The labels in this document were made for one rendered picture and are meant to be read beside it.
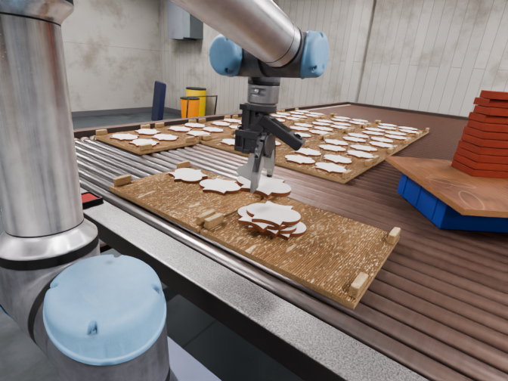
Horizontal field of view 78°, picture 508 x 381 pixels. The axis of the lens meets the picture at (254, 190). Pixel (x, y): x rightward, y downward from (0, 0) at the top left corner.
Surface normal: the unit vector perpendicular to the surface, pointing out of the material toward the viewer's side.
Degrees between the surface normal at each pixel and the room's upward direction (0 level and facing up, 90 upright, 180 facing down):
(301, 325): 0
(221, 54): 90
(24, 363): 0
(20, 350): 0
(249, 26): 130
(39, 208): 86
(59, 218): 87
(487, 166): 90
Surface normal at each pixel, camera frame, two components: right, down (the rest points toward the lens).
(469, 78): -0.61, 0.26
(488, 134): 0.00, 0.37
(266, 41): 0.44, 0.85
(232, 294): 0.07, -0.93
